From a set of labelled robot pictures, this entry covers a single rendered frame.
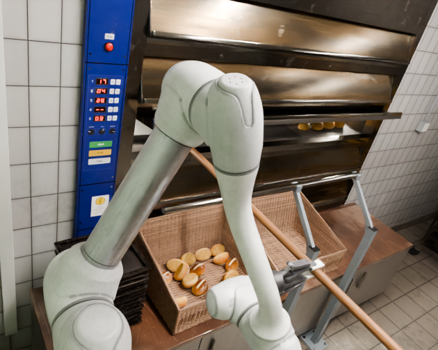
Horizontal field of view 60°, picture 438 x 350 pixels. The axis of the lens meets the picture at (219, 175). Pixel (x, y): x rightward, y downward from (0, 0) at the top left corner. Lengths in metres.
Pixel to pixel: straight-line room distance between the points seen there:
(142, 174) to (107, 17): 0.69
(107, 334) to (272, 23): 1.44
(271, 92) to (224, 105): 1.27
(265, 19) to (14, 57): 1.03
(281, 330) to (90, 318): 0.44
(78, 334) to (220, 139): 0.50
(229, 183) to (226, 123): 0.15
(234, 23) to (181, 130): 0.94
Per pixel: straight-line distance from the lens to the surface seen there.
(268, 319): 0.96
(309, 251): 1.86
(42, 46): 1.42
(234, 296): 1.07
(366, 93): 2.59
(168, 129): 0.84
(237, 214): 0.85
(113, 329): 0.90
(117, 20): 1.43
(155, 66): 1.59
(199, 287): 1.90
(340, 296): 1.29
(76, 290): 1.01
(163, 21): 1.52
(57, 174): 1.62
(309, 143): 2.39
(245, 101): 0.70
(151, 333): 1.77
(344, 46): 2.24
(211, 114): 0.72
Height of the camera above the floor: 1.98
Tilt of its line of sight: 28 degrees down
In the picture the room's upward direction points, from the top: 14 degrees clockwise
